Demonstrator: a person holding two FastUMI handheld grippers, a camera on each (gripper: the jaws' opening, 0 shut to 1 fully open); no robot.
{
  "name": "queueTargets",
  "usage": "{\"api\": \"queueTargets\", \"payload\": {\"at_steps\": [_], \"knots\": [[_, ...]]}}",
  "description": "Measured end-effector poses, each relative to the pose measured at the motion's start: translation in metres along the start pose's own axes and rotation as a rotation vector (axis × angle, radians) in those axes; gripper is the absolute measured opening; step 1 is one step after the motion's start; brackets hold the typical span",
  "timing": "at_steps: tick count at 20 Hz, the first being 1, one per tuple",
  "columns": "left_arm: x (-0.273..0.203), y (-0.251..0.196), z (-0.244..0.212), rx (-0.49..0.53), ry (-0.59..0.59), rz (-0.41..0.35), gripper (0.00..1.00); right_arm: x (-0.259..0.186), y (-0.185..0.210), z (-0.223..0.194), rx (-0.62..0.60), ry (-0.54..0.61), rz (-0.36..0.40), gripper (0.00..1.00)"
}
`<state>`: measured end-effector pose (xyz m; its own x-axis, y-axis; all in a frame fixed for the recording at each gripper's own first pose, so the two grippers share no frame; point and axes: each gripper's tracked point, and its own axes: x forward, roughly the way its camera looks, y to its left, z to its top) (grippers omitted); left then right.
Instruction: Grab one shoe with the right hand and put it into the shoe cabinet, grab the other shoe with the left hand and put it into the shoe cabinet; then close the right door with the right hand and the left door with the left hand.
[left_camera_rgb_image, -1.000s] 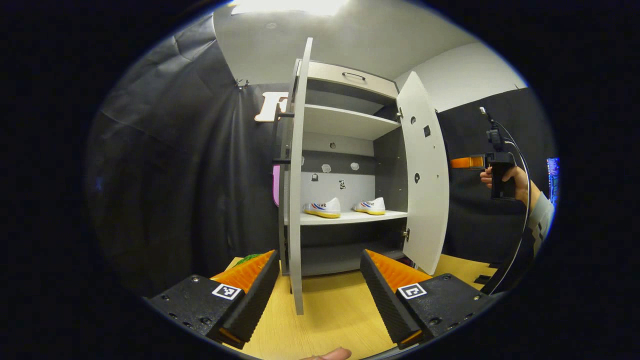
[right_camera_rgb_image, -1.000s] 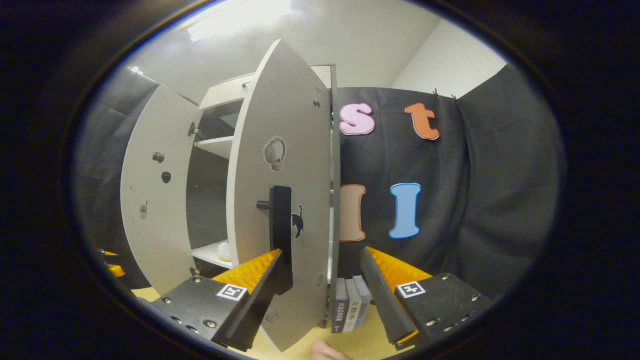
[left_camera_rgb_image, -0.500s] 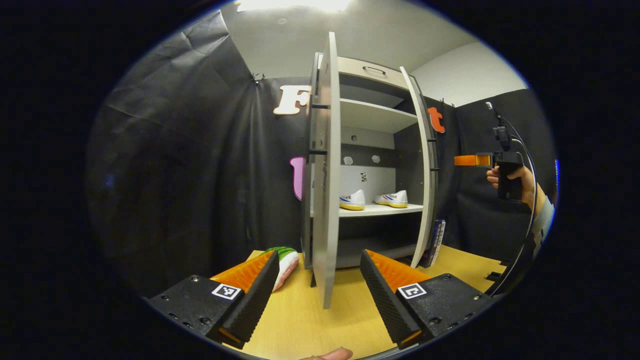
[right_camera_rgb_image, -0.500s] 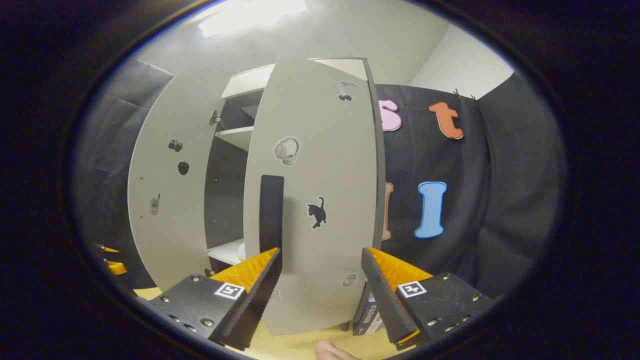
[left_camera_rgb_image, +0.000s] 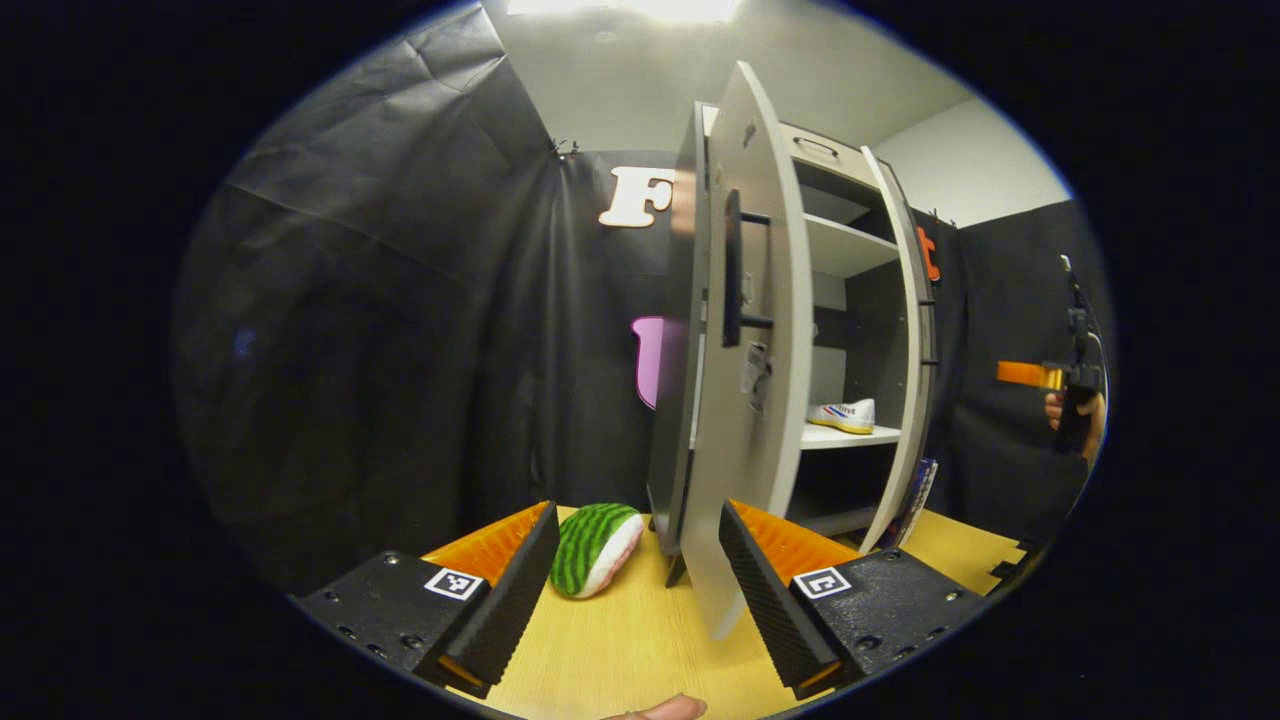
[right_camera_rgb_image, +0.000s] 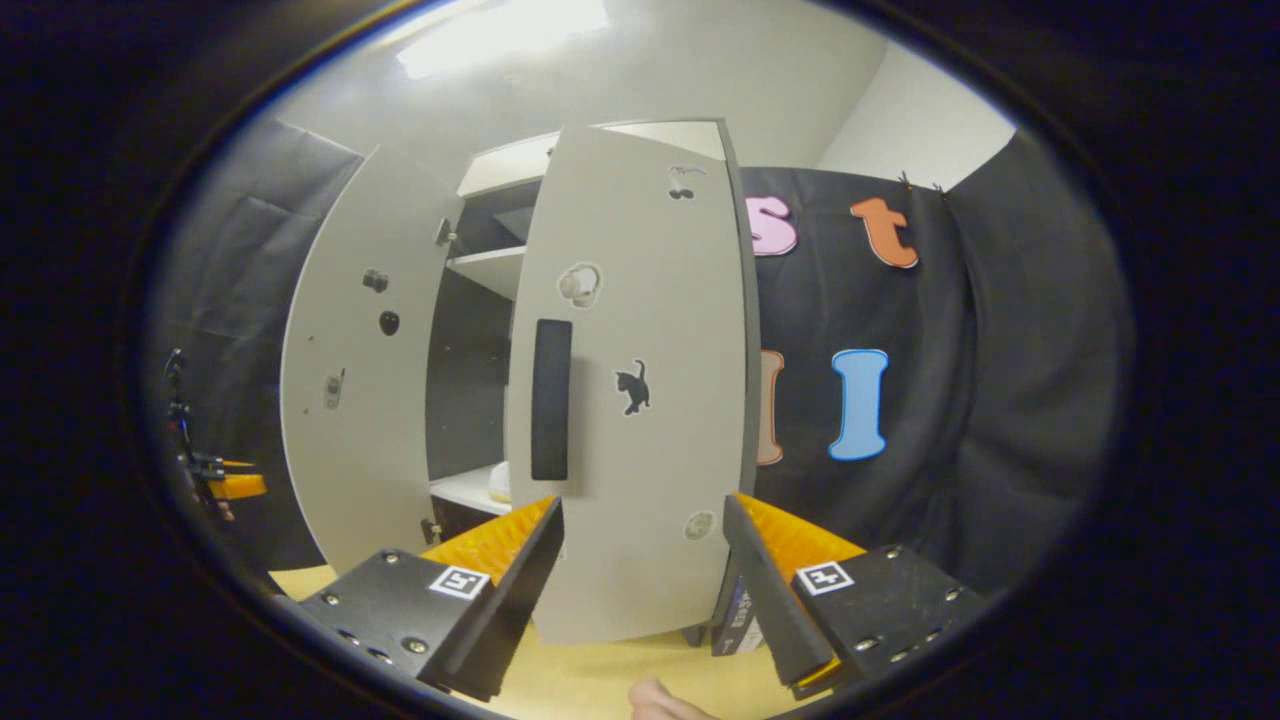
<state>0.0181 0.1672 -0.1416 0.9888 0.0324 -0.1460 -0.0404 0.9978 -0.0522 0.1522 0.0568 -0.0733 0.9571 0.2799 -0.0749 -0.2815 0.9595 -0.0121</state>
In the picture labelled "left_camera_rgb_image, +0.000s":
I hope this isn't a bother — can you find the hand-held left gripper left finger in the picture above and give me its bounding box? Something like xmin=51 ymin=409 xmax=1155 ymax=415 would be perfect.
xmin=295 ymin=500 xmax=561 ymax=699

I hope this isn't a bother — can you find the white cabinet drawer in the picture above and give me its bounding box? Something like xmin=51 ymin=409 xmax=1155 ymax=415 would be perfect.
xmin=778 ymin=122 xmax=873 ymax=191

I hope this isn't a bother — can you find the black backdrop cloth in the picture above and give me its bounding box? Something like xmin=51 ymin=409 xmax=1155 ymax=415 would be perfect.
xmin=170 ymin=5 xmax=1116 ymax=591

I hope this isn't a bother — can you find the watermelon plush toy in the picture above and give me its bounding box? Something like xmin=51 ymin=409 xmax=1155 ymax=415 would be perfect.
xmin=548 ymin=503 xmax=646 ymax=599

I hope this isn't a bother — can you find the black door handle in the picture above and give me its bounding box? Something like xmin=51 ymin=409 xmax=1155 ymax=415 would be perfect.
xmin=722 ymin=190 xmax=774 ymax=349

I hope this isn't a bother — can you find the white shoe cabinet door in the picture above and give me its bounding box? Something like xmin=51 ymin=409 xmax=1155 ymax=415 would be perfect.
xmin=680 ymin=62 xmax=816 ymax=641
xmin=858 ymin=145 xmax=941 ymax=556

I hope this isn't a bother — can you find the white shoe cabinet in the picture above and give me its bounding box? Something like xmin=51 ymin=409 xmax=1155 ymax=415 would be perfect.
xmin=648 ymin=100 xmax=913 ymax=586

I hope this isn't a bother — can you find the white shoe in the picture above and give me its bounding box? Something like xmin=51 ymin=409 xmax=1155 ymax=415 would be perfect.
xmin=806 ymin=398 xmax=877 ymax=436

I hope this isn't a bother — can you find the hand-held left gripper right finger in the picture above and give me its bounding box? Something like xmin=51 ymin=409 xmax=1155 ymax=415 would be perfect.
xmin=718 ymin=498 xmax=986 ymax=701

